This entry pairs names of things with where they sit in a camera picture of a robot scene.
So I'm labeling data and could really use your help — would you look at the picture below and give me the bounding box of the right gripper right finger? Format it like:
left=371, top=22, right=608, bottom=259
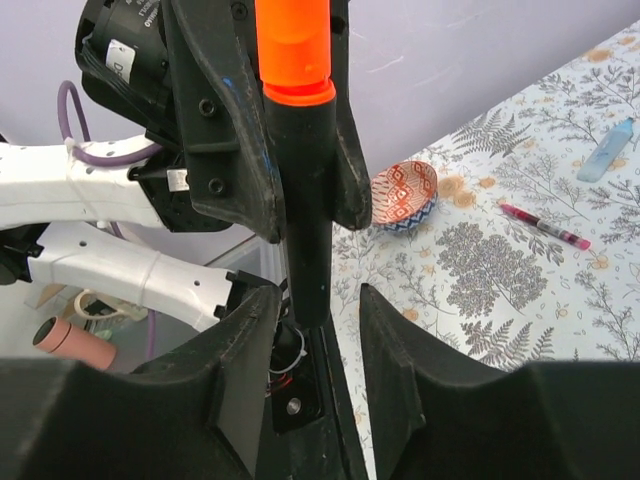
left=359, top=284, right=639, bottom=479

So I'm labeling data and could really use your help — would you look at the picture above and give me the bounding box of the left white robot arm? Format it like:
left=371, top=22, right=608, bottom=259
left=1, top=1, right=371, bottom=329

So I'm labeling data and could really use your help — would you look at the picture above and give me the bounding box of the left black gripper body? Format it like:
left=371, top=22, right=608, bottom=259
left=162, top=0, right=261, bottom=236

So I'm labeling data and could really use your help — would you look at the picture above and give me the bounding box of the pink cylinder off table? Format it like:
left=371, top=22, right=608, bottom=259
left=32, top=316, right=117, bottom=370

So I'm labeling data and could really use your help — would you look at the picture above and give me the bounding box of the red patterned small bowl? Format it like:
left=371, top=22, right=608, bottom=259
left=371, top=160, right=438, bottom=233

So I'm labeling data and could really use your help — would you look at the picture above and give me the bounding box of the light blue pen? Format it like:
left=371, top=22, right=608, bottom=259
left=577, top=117, right=634, bottom=183

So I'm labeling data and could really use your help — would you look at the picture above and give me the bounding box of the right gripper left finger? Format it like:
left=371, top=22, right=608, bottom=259
left=1, top=286, right=281, bottom=479

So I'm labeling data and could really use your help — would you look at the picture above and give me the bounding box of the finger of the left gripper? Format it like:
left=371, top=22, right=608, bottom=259
left=172, top=0, right=287, bottom=245
left=329, top=0, right=372, bottom=230

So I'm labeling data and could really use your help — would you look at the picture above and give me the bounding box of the red pen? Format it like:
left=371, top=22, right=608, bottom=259
left=500, top=204, right=591, bottom=251

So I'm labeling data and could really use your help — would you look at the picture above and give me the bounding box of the black orange highlighter pen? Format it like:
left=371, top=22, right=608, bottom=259
left=264, top=85, right=336, bottom=329

